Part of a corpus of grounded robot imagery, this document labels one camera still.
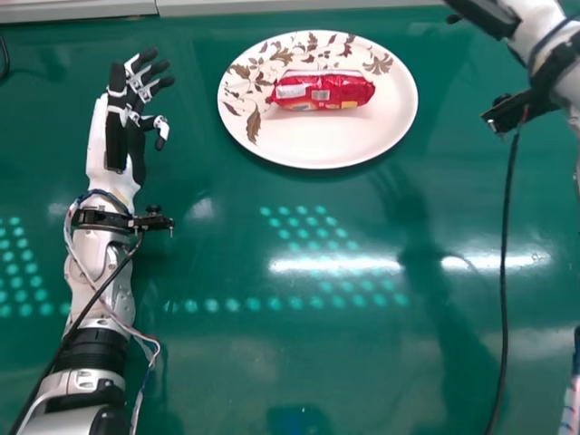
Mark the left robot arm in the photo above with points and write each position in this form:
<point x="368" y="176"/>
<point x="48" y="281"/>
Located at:
<point x="109" y="349"/>

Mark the white rear table ledge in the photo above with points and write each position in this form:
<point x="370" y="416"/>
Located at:
<point x="272" y="6"/>

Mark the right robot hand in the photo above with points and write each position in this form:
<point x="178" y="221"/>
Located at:
<point x="534" y="27"/>

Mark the red biscuit packet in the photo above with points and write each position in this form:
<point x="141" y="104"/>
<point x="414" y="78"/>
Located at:
<point x="326" y="90"/>

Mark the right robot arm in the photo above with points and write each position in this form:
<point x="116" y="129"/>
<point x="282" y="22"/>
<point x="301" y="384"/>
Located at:
<point x="573" y="86"/>

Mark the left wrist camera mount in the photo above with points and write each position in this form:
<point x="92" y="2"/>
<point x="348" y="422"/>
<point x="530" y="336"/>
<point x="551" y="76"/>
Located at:
<point x="154" y="221"/>

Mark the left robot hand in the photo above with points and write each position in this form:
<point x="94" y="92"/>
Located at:
<point x="122" y="136"/>

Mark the plate with brown leaf pattern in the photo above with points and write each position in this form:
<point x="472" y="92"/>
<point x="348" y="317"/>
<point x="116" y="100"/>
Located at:
<point x="317" y="140"/>

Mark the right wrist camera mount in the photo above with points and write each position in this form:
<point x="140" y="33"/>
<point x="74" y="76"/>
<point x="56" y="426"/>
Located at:
<point x="507" y="111"/>

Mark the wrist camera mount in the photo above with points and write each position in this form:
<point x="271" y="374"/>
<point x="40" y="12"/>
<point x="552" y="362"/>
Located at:
<point x="507" y="111"/>
<point x="154" y="221"/>

